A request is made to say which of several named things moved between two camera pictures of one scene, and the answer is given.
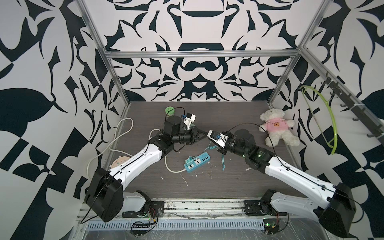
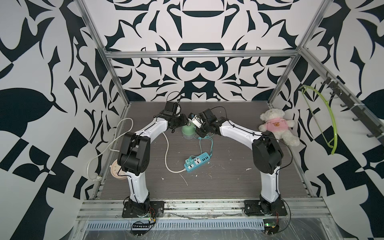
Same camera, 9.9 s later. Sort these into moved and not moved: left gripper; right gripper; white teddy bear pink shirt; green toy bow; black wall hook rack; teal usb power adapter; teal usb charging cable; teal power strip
Moved: right gripper; teal usb charging cable; left gripper
Not moved: green toy bow; teal power strip; white teddy bear pink shirt; teal usb power adapter; black wall hook rack
